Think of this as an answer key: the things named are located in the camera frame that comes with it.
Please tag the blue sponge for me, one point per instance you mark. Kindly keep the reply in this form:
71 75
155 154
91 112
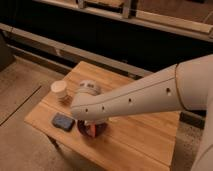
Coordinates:
63 122

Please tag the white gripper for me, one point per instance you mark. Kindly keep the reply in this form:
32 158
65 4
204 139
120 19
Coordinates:
89 86

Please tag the wooden table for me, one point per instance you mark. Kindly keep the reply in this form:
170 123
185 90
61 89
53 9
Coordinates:
142 142

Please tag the metal shelf rail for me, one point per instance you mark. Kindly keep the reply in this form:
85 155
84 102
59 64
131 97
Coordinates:
66 51

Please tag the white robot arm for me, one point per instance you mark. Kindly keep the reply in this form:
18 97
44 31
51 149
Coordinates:
184 86

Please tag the white paper cup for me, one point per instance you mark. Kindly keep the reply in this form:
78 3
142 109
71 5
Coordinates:
59 89

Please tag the red pepper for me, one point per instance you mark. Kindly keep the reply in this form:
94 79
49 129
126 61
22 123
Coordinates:
93 130

